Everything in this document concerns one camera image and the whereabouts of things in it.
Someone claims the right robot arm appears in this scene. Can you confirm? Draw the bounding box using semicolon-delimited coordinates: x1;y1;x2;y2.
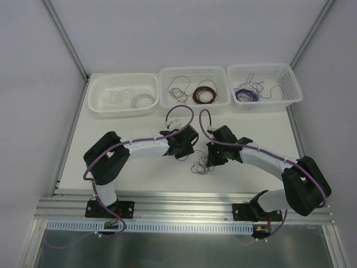
207;125;332;222

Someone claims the purple camera cable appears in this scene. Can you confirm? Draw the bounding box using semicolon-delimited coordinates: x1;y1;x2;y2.
83;105;195;196
199;109;329;209

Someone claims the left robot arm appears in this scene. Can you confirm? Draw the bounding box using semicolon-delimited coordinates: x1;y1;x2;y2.
83;125;199;217

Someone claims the frame post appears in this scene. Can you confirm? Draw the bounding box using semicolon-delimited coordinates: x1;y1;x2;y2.
43;0;89;82
290;0;336;70

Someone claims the purple cable bundle in basket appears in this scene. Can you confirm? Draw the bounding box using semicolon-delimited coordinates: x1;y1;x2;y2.
233;83;263;103

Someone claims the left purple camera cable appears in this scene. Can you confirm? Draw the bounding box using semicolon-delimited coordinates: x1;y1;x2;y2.
83;105;195;196

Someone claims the left frame post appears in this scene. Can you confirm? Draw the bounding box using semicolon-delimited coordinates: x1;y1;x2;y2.
43;0;89;82

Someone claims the left white perforated basket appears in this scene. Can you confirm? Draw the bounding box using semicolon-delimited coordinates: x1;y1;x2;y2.
87;73;159;118

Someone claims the aluminium mounting rail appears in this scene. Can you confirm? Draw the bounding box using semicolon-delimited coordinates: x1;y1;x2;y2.
36;189;334;224

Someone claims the white slotted cable duct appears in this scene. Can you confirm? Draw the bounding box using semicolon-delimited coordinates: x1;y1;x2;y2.
46;220;253;235

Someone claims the middle white perforated basket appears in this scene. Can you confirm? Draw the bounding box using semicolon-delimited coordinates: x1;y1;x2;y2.
158;66;231;115

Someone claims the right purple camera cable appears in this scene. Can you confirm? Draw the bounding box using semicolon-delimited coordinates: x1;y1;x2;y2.
199;109;329;209

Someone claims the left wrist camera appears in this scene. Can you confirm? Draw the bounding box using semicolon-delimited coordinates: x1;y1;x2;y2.
165;119;182;131

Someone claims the multicolour cable bundle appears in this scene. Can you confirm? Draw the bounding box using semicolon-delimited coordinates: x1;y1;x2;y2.
191;150;214;175

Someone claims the right frame post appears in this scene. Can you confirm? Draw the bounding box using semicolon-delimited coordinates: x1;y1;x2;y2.
290;0;336;70

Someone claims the right white perforated basket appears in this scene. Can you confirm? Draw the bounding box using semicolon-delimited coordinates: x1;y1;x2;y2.
226;63;303;113

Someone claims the white perforated basket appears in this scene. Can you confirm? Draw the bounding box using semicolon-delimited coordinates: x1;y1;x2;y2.
226;63;303;113
87;73;159;118
158;66;231;115

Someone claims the white coiled cable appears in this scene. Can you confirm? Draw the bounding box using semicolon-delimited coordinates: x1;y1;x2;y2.
131;94;155;108

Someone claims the brown coiled cable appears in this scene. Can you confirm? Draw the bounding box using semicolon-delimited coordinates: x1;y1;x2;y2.
191;79;219;105

